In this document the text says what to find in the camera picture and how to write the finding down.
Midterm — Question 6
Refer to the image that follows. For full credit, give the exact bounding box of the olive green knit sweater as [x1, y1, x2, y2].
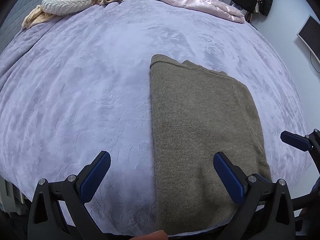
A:
[150, 54, 271, 235]

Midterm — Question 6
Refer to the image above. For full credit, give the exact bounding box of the person's left hand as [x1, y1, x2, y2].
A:
[130, 230, 168, 240]

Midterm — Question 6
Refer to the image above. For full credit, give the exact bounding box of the lavender plush bed blanket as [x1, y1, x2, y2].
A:
[1, 0, 311, 236]

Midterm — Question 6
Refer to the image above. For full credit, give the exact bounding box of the pink satin puffer jacket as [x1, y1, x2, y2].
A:
[155, 0, 245, 23]

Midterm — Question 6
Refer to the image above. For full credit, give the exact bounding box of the round white pleated cushion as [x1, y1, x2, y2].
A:
[41, 0, 93, 16]

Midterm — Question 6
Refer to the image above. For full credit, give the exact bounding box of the grey quilted headboard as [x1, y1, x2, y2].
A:
[1, 0, 42, 52]

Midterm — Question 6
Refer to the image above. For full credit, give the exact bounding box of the black wall monitor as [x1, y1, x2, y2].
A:
[297, 16, 320, 62]

